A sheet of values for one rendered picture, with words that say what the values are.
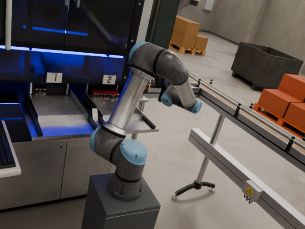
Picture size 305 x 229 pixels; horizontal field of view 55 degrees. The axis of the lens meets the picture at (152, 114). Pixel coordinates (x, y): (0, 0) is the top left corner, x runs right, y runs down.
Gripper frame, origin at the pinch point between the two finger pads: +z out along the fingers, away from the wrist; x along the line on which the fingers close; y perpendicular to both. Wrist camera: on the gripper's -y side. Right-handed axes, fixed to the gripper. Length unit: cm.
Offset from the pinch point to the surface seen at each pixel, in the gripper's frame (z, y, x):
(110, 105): 8.2, -11.6, 25.5
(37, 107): 8, -12, 69
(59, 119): -8, -18, 61
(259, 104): 169, -16, -328
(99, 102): 12.5, -9.6, 31.0
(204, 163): 24, -63, -68
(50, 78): 11, 4, 61
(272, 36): 544, 231, -882
